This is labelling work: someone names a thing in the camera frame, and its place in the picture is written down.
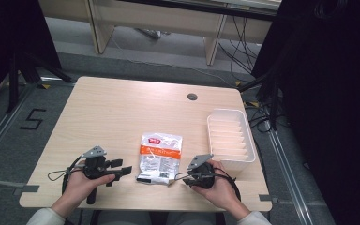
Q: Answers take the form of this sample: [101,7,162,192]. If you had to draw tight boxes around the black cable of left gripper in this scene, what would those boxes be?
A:
[47,155,86,196]

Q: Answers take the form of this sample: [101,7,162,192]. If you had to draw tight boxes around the black metal stand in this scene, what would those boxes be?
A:
[5,51,76,114]
[238,69,284,131]

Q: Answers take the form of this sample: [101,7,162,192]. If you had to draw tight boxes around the white packet with orange label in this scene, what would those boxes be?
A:
[136,131,184,187]

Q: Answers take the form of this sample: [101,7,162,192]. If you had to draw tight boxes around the white plastic bin with dividers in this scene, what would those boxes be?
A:
[206,108,257,176]

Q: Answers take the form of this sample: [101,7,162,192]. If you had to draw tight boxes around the person's right hand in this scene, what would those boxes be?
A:
[190,158,242,211]

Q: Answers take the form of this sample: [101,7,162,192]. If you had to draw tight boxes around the black curtain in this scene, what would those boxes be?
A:
[0,0,63,109]
[250,0,360,225]

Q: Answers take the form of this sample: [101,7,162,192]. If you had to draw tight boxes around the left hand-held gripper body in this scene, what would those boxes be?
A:
[81,144,117,205]

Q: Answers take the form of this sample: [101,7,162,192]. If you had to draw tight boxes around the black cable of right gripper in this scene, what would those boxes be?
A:
[213,166,242,202]

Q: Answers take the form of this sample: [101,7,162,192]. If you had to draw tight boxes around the person's legs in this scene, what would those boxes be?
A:
[90,209,228,225]

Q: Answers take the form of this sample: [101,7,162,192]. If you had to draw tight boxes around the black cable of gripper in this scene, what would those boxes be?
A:
[213,166,242,202]
[47,155,86,196]

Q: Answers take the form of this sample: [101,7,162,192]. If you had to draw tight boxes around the grey floor rail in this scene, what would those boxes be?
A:
[267,128,314,225]
[0,83,36,170]

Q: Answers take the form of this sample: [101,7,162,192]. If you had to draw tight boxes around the person's left hand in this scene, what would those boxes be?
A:
[61,159,116,210]

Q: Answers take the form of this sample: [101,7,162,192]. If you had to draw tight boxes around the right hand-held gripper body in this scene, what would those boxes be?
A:
[182,153,218,190]

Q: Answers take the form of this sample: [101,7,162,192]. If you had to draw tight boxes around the light wooden desk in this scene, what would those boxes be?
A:
[38,0,283,67]

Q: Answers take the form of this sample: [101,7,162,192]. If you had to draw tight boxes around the bundle of black cables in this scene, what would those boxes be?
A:
[217,15,265,83]

